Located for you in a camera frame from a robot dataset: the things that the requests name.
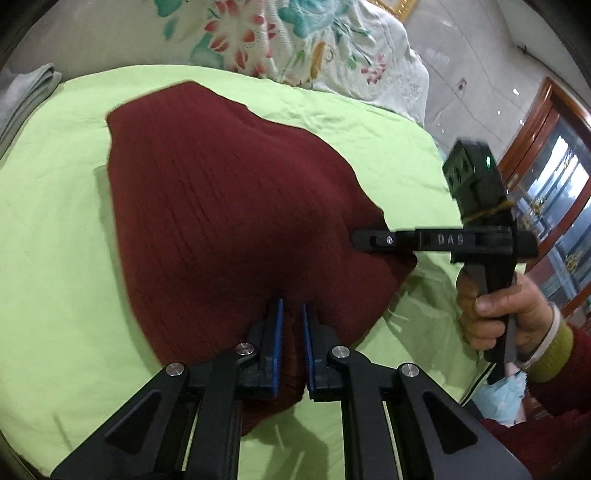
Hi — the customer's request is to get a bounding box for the light green bed sheet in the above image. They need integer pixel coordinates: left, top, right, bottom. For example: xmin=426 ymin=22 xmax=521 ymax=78
xmin=0 ymin=65 xmax=490 ymax=480

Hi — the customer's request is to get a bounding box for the person's right forearm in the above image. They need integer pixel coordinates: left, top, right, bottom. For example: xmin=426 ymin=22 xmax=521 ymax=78
xmin=479 ymin=323 xmax=591 ymax=480

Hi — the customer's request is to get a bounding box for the maroon knit sweater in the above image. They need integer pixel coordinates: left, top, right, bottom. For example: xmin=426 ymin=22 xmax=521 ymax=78
xmin=106 ymin=80 xmax=419 ymax=437

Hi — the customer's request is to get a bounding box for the white floral quilt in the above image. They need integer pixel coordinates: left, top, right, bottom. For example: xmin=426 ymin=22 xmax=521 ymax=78
xmin=18 ymin=0 xmax=430 ymax=127

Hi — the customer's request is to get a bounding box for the grey folded blanket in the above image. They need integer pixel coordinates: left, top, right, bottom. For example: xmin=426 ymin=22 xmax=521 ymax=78
xmin=0 ymin=64 xmax=63 ymax=155

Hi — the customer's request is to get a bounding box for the gold picture frame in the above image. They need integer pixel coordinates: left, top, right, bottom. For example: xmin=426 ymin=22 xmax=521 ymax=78
xmin=365 ymin=0 xmax=420 ymax=21

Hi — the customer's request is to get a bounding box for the light blue cloth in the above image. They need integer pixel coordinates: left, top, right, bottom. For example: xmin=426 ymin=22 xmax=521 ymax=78
xmin=478 ymin=367 xmax=528 ymax=428

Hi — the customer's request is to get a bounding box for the person's right hand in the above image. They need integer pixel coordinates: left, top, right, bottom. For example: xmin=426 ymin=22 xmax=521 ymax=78
xmin=455 ymin=267 xmax=556 ymax=365

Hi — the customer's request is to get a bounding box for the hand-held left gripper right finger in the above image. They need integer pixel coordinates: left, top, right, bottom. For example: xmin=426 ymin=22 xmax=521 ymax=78
xmin=301 ymin=302 xmax=532 ymax=480

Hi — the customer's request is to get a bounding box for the wooden glass display cabinet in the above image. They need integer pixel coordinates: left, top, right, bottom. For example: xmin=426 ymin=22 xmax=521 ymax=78
xmin=501 ymin=76 xmax=591 ymax=330

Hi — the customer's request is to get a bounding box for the white bracelet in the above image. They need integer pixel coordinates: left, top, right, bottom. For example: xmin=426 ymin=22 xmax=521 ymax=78
xmin=519 ymin=299 xmax=563 ymax=371

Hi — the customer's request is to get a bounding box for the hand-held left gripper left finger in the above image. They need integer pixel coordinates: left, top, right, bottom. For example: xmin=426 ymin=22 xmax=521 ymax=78
xmin=51 ymin=298 xmax=284 ymax=480

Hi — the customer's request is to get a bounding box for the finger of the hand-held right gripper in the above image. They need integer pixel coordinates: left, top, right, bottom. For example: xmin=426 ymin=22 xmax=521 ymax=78
xmin=351 ymin=228 xmax=420 ymax=253

